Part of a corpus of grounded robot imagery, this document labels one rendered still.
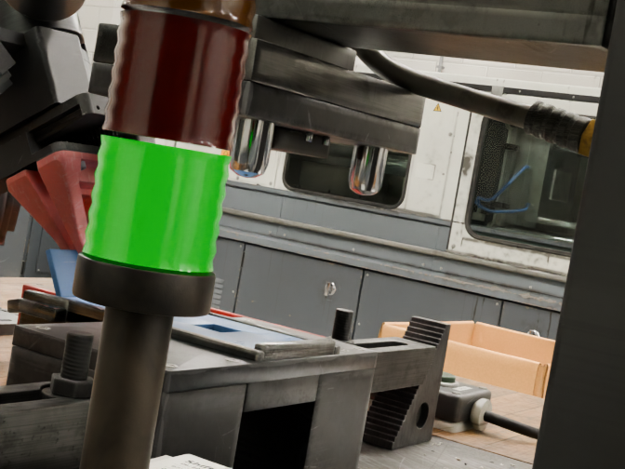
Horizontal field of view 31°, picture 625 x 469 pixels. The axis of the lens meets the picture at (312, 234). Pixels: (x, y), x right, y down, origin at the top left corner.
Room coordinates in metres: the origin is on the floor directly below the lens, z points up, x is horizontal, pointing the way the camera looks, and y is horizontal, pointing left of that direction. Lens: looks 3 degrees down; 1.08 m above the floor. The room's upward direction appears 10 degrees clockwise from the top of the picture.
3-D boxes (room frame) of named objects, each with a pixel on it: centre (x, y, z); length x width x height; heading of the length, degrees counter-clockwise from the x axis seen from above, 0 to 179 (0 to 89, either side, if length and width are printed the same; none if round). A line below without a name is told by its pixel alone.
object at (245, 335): (0.65, 0.07, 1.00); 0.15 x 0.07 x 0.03; 59
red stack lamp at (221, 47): (0.33, 0.05, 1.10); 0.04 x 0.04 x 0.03
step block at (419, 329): (0.83, -0.08, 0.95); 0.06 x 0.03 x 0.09; 149
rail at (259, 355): (0.61, 0.07, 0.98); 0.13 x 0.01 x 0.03; 59
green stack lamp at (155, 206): (0.33, 0.05, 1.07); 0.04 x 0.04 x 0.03
